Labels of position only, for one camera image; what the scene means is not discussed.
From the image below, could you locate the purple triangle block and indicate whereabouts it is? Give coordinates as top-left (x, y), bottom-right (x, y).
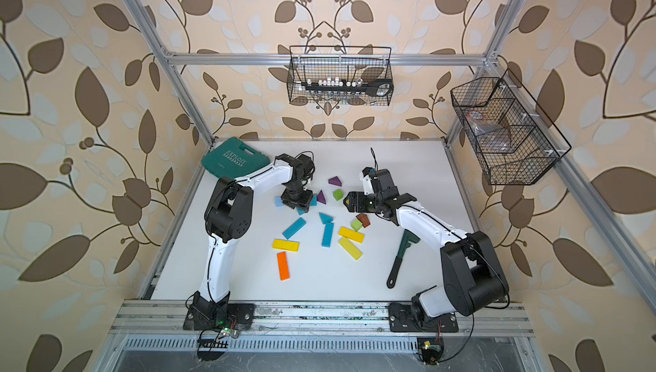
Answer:
top-left (316, 191), bottom-right (326, 204)
top-left (328, 176), bottom-right (343, 187)

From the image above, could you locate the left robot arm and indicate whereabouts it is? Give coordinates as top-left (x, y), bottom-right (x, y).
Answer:
top-left (198, 151), bottom-right (315, 305)

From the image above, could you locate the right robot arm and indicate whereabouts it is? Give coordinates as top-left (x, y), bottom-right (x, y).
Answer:
top-left (343, 167), bottom-right (510, 319)

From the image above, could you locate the brown block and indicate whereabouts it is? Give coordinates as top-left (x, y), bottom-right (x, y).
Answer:
top-left (356, 213), bottom-right (371, 228)

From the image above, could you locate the teal long block diagonal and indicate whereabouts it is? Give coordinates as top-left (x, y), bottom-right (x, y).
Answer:
top-left (282, 218), bottom-right (307, 240)

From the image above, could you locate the light green cube lower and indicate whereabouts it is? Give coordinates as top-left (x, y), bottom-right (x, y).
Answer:
top-left (351, 219), bottom-right (363, 232)

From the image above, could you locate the green cube upper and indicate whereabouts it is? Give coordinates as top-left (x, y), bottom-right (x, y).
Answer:
top-left (332, 189), bottom-right (344, 201)

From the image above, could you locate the teal long block upright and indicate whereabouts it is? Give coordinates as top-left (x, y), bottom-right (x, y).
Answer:
top-left (321, 223), bottom-right (334, 248)

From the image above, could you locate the yellow rectangular block right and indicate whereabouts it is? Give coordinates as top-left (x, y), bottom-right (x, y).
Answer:
top-left (338, 227), bottom-right (364, 243)

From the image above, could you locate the yellow rectangular block left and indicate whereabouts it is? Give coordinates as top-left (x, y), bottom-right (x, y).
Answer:
top-left (272, 239), bottom-right (300, 252)

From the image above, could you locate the lime yellow rectangular block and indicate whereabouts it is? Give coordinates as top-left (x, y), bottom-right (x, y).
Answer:
top-left (338, 237), bottom-right (362, 260)

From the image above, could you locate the orange rectangular block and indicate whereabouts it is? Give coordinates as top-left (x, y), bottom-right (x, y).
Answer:
top-left (277, 252), bottom-right (290, 281)

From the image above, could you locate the green plastic tool case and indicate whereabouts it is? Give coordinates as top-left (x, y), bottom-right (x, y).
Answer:
top-left (202, 137), bottom-right (271, 179)

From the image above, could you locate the plastic bag in basket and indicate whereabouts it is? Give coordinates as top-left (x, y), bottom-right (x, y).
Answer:
top-left (466, 110), bottom-right (512, 153)

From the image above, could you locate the socket set rail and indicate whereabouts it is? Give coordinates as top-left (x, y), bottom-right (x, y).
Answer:
top-left (298, 79), bottom-right (394, 98)

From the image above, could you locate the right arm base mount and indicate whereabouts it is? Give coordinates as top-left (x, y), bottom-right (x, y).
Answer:
top-left (387, 300), bottom-right (460, 334)

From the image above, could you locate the back wire basket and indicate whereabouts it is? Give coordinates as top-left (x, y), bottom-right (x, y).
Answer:
top-left (285, 45), bottom-right (394, 107)

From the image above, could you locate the wire basket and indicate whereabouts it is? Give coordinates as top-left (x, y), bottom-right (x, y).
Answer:
top-left (450, 69), bottom-right (572, 186)
top-left (285, 45), bottom-right (394, 107)

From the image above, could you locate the right wire basket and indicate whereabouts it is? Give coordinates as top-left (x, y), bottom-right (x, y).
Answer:
top-left (450, 69), bottom-right (572, 186)

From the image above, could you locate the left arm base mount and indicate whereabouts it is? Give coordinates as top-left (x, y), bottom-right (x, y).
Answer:
top-left (183, 292), bottom-right (256, 331)

